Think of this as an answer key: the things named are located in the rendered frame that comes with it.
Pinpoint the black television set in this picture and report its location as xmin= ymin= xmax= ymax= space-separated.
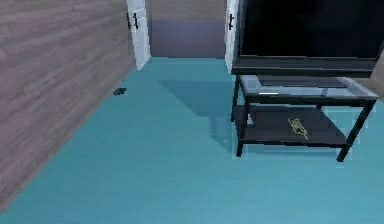
xmin=231 ymin=0 xmax=384 ymax=89

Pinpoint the black glass-top tv table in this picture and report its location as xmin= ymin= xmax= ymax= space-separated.
xmin=230 ymin=74 xmax=379 ymax=163

